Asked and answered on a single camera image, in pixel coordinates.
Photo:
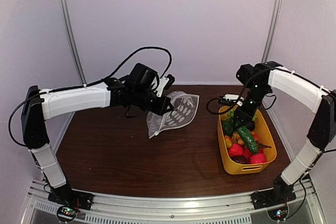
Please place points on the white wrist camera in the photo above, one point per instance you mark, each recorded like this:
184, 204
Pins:
230, 99
164, 84

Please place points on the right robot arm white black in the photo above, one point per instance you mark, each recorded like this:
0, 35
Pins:
260, 80

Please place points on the aluminium frame post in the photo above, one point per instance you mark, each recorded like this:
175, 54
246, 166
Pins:
276, 10
72, 41

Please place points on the front aluminium rail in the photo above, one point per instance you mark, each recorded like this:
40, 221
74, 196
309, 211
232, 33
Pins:
234, 208

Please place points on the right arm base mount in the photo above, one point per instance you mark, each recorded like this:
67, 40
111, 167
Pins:
272, 197

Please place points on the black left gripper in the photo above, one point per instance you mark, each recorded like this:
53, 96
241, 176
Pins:
160, 106

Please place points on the clear polka dot zip bag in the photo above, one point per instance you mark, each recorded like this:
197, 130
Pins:
185, 107

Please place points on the right aluminium frame post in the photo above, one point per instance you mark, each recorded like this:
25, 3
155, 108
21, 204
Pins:
276, 10

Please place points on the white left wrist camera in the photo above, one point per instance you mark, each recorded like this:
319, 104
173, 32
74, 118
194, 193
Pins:
164, 84

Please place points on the circuit board with leds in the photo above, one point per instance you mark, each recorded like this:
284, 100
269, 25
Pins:
66, 214
278, 214

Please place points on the right circuit board with leds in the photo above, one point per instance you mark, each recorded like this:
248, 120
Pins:
278, 214

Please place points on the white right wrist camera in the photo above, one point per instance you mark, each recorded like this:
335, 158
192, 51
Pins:
230, 99

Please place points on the pink toy fruit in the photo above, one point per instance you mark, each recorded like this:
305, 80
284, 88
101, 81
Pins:
259, 158

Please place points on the yellow plastic basket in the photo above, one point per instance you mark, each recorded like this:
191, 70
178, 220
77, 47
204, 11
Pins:
265, 137

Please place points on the left aluminium frame post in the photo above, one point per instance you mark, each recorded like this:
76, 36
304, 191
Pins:
72, 41

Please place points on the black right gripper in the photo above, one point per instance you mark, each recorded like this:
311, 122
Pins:
246, 116

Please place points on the green toy grapes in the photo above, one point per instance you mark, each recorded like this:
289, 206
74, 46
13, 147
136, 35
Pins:
230, 114

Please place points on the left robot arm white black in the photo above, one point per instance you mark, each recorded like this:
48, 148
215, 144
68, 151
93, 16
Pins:
142, 88

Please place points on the green toy cucumber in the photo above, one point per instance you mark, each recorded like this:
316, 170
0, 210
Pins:
248, 139

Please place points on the dark red toy beet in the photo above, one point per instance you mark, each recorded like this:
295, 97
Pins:
240, 159

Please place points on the left circuit board with leds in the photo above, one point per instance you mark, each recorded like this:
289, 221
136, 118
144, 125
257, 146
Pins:
66, 214

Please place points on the red toy strawberry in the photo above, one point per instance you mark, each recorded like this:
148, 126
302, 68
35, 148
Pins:
235, 150

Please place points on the green toy pepper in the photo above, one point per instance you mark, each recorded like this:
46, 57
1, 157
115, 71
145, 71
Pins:
227, 127

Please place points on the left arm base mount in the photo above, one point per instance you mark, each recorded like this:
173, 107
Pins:
72, 198

